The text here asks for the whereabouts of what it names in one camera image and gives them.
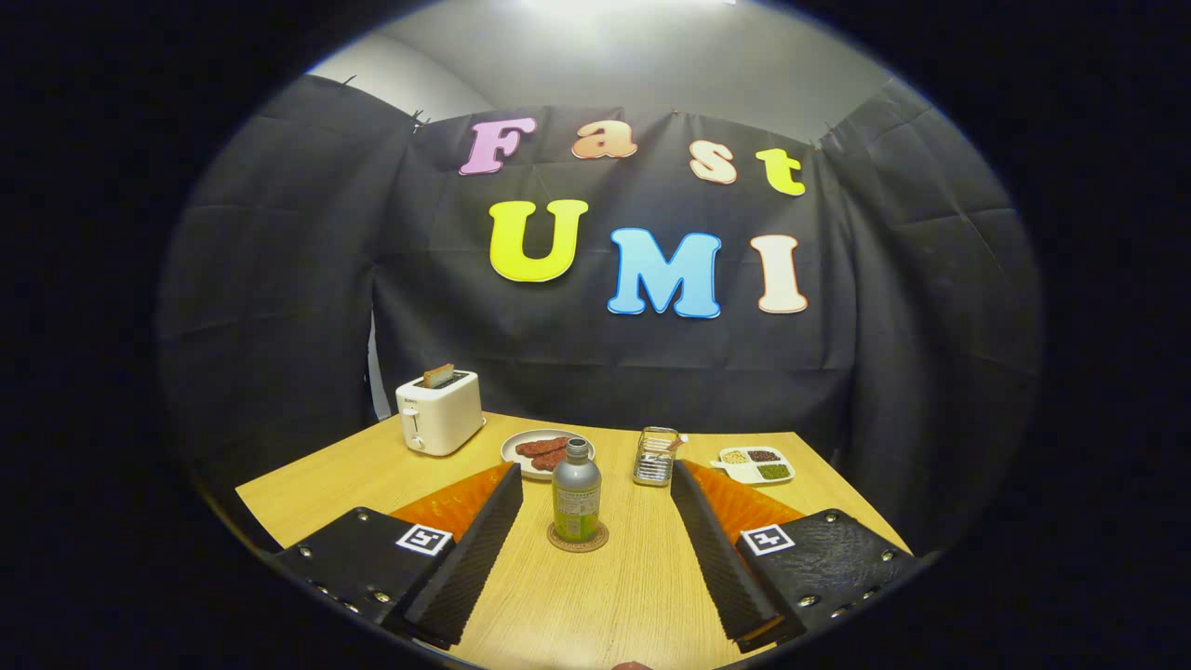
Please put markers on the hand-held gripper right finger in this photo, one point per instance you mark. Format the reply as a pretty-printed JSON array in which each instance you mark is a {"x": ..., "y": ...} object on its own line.
[{"x": 721, "y": 577}]

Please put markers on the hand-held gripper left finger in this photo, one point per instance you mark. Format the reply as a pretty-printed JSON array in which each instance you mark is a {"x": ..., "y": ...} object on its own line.
[{"x": 470, "y": 577}]

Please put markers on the round brown coaster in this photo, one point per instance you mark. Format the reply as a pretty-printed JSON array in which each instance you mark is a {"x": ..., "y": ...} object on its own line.
[{"x": 558, "y": 542}]

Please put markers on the silver juice bottle green label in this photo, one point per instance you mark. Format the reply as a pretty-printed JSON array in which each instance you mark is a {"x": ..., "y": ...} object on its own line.
[{"x": 576, "y": 498}]

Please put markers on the white divided condiment dish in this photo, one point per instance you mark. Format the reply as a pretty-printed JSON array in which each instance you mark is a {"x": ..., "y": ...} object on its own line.
[{"x": 752, "y": 476}]

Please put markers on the wooden table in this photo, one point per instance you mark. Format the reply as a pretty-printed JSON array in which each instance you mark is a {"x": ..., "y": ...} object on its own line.
[{"x": 614, "y": 596}]

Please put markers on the round grey plate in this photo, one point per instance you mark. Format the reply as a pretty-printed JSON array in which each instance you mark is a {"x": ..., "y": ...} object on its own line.
[{"x": 512, "y": 453}]

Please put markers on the red meat slice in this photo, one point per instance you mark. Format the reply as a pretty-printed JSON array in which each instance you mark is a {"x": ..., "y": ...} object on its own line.
[
  {"x": 541, "y": 446},
  {"x": 545, "y": 461}
]

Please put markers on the white toaster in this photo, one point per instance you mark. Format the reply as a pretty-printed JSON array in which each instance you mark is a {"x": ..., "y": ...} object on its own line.
[{"x": 442, "y": 414}]

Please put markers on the toast slice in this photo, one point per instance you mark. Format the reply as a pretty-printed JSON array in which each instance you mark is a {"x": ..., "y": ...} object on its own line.
[{"x": 438, "y": 375}]

